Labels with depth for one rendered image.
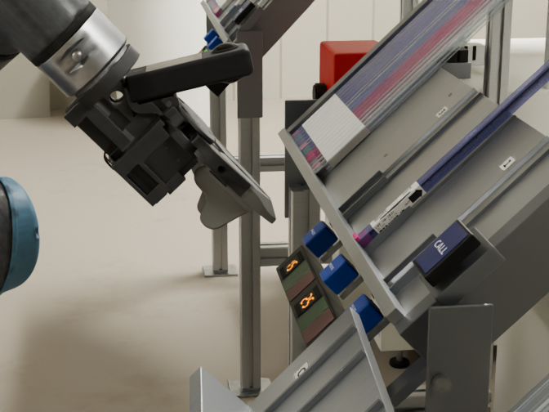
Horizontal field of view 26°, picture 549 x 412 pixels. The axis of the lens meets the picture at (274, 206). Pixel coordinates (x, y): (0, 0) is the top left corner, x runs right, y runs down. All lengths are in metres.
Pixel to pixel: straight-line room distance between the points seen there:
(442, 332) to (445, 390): 0.05
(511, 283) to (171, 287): 2.21
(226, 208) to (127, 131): 0.12
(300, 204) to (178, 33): 3.13
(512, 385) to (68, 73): 0.90
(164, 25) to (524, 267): 3.83
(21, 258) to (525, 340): 0.74
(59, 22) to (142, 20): 3.69
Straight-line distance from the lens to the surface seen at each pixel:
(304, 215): 1.66
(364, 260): 1.08
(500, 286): 0.96
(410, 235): 1.10
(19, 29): 1.05
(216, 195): 1.09
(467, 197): 1.08
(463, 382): 0.94
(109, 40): 1.05
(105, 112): 1.08
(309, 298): 1.19
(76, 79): 1.05
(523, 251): 0.96
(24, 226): 1.20
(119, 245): 3.46
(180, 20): 4.72
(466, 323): 0.92
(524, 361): 1.66
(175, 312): 2.95
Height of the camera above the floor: 1.09
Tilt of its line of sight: 17 degrees down
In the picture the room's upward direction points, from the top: straight up
